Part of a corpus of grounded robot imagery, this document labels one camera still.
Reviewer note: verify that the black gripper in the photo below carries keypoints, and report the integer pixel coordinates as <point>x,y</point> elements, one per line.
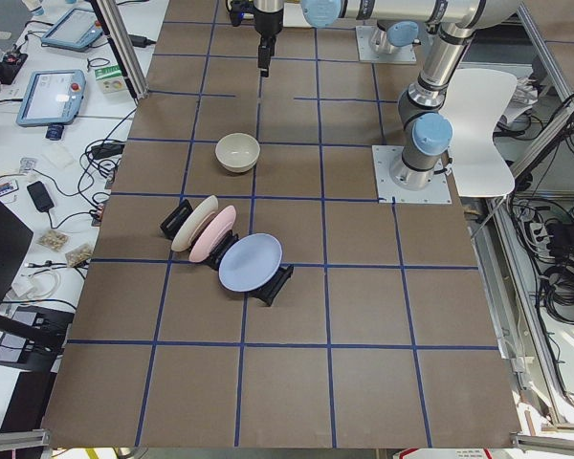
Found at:
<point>269,21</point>

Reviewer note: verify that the white ceramic bowl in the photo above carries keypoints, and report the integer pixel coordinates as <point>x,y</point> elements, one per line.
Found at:
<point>237,152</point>

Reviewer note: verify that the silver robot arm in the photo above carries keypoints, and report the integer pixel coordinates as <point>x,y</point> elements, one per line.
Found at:
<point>392,36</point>
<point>428,134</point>

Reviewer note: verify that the white green box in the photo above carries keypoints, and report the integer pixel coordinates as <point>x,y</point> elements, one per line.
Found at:
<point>110,79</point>

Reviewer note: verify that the far teach pendant tablet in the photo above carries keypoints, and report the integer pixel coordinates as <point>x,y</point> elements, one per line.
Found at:
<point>77,30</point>

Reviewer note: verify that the teach pendant tablet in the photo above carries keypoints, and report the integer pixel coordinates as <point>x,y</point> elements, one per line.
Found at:
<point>77,30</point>
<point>52,97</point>

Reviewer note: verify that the black dish rack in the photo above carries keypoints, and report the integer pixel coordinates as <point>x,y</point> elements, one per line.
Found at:
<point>266,293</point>

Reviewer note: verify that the pink plate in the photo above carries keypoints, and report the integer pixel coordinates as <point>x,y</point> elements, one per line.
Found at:
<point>211,236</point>

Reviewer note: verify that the cream plate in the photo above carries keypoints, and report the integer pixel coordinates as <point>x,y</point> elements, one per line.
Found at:
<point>195,224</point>

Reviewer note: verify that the lavender blue plate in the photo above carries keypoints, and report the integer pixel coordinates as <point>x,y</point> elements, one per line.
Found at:
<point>250,263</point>

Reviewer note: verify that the near teach pendant tablet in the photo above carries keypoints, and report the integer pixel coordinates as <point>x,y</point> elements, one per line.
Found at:
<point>52,97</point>

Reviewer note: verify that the white chair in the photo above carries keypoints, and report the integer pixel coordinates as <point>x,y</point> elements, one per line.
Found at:
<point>475,101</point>

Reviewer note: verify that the black power adapter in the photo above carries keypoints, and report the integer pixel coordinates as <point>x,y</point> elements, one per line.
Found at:
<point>40,196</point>

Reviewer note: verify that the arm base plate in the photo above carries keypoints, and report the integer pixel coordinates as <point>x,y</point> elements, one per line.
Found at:
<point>378,54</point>
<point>436,192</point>

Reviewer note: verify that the aluminium frame post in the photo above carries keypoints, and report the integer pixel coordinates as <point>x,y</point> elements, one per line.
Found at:
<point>113,27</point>

